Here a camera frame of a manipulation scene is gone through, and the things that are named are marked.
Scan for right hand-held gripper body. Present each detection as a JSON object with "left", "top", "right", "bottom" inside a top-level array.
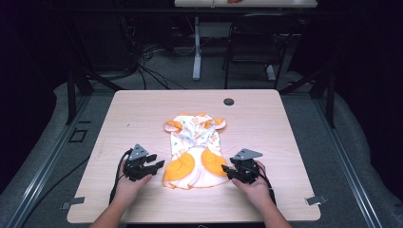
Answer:
[{"left": 229, "top": 148, "right": 264, "bottom": 185}]

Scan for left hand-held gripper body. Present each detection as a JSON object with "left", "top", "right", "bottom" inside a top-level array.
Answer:
[{"left": 123, "top": 143, "right": 152, "bottom": 182}]

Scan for white and orange baby garment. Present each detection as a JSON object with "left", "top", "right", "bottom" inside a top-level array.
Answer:
[{"left": 163, "top": 111, "right": 228, "bottom": 191}]

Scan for person's left hand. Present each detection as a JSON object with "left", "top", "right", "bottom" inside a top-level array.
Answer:
[{"left": 113, "top": 161, "right": 154, "bottom": 204}]

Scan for person's right hand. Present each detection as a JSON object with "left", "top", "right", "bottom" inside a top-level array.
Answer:
[{"left": 231, "top": 161, "right": 276, "bottom": 211}]

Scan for white table foot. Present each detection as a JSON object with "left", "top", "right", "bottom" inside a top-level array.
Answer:
[{"left": 265, "top": 64, "right": 278, "bottom": 82}]

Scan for white table leg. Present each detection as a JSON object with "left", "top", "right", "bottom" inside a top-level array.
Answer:
[{"left": 192, "top": 16, "right": 203, "bottom": 82}]

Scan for black folding chair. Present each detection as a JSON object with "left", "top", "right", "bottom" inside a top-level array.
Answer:
[{"left": 221, "top": 12, "right": 300, "bottom": 90}]

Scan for light wooden background table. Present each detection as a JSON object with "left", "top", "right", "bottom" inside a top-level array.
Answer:
[{"left": 173, "top": 0, "right": 319, "bottom": 9}]

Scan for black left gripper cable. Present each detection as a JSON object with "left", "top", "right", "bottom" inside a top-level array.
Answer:
[{"left": 108, "top": 147, "right": 133, "bottom": 205}]

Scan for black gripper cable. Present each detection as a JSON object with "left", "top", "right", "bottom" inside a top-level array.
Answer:
[
  {"left": 257, "top": 162, "right": 278, "bottom": 206},
  {"left": 108, "top": 147, "right": 133, "bottom": 205}
]

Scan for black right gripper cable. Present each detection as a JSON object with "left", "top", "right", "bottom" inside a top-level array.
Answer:
[{"left": 257, "top": 162, "right": 278, "bottom": 206}]

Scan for grey metal table bracket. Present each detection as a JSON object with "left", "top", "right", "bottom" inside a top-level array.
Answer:
[
  {"left": 304, "top": 195, "right": 329, "bottom": 206},
  {"left": 61, "top": 196, "right": 86, "bottom": 211}
]

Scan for black floor cable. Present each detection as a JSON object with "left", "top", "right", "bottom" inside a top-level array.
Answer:
[{"left": 19, "top": 154, "right": 92, "bottom": 228}]

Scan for black metal frame stand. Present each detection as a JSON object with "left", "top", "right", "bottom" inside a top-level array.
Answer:
[
  {"left": 64, "top": 61, "right": 125, "bottom": 126},
  {"left": 278, "top": 65, "right": 337, "bottom": 129}
]

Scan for aluminium floor rail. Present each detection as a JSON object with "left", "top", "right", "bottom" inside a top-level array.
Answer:
[
  {"left": 313, "top": 96, "right": 384, "bottom": 228},
  {"left": 5, "top": 94, "right": 93, "bottom": 228}
]

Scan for bundle of floor cables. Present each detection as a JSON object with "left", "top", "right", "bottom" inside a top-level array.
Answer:
[{"left": 134, "top": 42, "right": 191, "bottom": 91}]

